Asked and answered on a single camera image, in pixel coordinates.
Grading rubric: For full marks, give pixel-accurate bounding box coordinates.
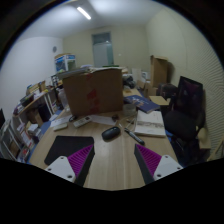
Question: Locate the blue white display box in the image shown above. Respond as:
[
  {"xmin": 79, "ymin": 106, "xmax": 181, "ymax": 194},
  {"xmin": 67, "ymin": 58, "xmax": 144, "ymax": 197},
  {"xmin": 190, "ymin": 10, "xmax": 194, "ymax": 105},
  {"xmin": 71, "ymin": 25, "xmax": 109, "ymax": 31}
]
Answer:
[{"xmin": 55, "ymin": 54, "xmax": 76, "ymax": 73}]

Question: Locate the grey door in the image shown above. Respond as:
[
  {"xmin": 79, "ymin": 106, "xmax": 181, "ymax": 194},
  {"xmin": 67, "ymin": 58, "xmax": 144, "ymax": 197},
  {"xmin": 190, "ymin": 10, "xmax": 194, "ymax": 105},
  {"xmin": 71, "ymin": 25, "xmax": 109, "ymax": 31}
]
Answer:
[{"xmin": 92, "ymin": 32, "xmax": 114, "ymax": 67}]

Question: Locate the black office chair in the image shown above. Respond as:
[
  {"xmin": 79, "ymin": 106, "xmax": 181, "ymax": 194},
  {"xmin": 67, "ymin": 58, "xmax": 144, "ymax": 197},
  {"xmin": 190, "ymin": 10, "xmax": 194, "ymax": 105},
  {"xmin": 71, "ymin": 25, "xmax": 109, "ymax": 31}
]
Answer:
[{"xmin": 162, "ymin": 75, "xmax": 206, "ymax": 158}]

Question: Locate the large brown cardboard box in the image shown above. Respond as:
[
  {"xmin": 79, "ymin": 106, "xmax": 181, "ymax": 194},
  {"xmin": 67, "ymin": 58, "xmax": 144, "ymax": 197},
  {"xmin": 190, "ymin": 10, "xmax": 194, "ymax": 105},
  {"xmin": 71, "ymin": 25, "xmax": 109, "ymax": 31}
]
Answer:
[{"xmin": 63, "ymin": 68, "xmax": 123, "ymax": 116}]

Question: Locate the white remote control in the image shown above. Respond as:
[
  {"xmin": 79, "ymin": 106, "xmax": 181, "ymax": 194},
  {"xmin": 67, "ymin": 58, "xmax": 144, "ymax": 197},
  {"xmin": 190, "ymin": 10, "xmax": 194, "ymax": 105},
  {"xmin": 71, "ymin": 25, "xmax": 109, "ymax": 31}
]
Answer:
[{"xmin": 73, "ymin": 116, "xmax": 92, "ymax": 128}]

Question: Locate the white open book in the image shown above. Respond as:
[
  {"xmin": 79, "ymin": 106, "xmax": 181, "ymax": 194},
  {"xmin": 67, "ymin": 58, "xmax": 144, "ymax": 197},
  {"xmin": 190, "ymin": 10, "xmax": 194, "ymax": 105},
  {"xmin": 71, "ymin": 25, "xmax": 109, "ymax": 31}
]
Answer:
[{"xmin": 134, "ymin": 111, "xmax": 165, "ymax": 137}]

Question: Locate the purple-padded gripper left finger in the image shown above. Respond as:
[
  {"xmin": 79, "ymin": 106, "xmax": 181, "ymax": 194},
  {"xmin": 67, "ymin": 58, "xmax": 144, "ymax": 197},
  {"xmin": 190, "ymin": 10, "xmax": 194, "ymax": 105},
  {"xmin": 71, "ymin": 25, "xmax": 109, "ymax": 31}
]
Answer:
[{"xmin": 46, "ymin": 145, "xmax": 95, "ymax": 186}]

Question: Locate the black mouse pad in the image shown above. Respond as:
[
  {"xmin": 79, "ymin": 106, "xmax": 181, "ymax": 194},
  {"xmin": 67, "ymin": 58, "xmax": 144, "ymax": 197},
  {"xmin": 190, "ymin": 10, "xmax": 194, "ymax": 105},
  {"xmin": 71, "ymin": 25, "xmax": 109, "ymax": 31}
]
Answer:
[{"xmin": 44, "ymin": 136, "xmax": 94, "ymax": 165}]

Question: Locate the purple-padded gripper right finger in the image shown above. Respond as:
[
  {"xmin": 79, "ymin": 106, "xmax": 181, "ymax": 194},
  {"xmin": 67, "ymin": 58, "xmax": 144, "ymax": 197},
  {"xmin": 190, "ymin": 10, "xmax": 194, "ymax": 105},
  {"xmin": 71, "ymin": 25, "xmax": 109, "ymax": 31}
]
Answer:
[{"xmin": 134, "ymin": 144, "xmax": 182, "ymax": 184}]

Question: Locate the black marker pen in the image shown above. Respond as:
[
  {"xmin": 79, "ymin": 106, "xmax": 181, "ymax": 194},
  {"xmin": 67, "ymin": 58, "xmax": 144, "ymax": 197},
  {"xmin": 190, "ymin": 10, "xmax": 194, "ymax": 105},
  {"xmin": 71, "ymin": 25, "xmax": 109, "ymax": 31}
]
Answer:
[{"xmin": 124, "ymin": 128, "xmax": 145, "ymax": 146}]

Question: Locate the dark blue book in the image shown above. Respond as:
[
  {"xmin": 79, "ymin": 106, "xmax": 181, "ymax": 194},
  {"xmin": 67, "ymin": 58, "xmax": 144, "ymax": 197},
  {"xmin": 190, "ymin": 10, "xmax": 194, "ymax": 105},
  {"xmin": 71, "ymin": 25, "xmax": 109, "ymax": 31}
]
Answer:
[{"xmin": 124, "ymin": 95, "xmax": 160, "ymax": 113}]

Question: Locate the white paper sheet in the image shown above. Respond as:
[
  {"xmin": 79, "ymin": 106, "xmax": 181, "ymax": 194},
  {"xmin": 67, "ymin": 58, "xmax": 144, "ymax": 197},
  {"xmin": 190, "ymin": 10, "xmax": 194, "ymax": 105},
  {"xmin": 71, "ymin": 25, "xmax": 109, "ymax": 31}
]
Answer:
[{"xmin": 91, "ymin": 115, "xmax": 115, "ymax": 126}]

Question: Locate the tall cardboard box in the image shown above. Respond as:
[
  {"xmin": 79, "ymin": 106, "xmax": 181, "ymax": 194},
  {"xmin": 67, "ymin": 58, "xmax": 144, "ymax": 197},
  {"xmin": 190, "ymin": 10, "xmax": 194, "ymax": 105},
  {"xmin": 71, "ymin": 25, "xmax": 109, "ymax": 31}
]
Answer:
[{"xmin": 150, "ymin": 55, "xmax": 168, "ymax": 87}]

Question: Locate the black computer mouse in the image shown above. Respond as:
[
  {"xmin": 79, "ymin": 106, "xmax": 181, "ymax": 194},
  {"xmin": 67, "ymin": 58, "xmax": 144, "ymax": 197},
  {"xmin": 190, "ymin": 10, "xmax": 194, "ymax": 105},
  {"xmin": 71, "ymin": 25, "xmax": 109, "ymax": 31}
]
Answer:
[{"xmin": 102, "ymin": 126, "xmax": 121, "ymax": 141}]

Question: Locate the ceiling fluorescent light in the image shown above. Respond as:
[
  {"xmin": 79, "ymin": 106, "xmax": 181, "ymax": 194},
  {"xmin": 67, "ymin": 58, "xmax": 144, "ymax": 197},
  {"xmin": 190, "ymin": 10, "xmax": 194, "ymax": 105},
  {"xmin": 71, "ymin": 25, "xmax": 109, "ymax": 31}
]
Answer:
[{"xmin": 77, "ymin": 7, "xmax": 91, "ymax": 20}]

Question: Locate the wooden bookshelf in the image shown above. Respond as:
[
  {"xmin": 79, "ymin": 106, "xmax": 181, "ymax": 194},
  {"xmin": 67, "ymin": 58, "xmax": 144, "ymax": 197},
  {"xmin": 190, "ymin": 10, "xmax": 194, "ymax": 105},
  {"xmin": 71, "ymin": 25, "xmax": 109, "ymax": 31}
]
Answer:
[{"xmin": 0, "ymin": 85, "xmax": 60, "ymax": 162}]

